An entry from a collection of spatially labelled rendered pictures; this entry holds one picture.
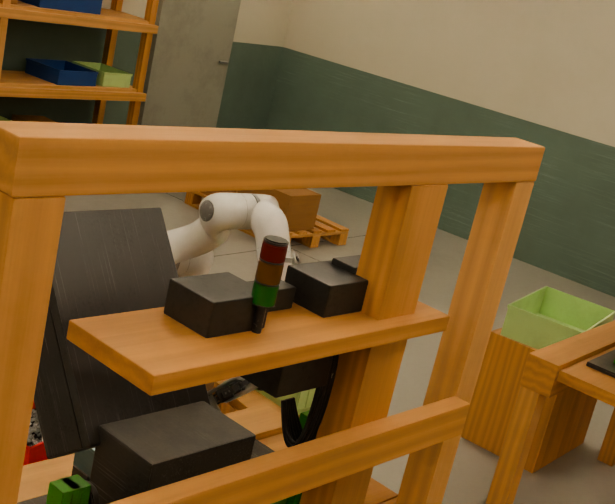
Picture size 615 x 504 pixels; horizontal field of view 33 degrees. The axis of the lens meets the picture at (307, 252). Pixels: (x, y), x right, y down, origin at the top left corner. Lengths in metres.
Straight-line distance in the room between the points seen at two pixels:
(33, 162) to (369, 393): 1.12
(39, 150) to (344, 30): 9.36
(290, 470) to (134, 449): 0.32
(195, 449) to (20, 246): 0.80
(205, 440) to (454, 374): 0.76
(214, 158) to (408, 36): 8.67
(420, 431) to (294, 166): 0.89
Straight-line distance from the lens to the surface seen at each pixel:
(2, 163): 1.53
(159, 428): 2.26
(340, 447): 2.28
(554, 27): 9.64
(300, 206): 8.20
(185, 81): 10.19
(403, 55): 10.37
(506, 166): 2.49
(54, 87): 8.45
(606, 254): 9.44
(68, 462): 2.77
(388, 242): 2.24
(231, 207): 2.78
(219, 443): 2.25
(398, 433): 2.45
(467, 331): 2.66
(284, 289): 2.17
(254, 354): 1.93
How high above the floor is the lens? 2.27
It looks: 16 degrees down
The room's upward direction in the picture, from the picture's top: 13 degrees clockwise
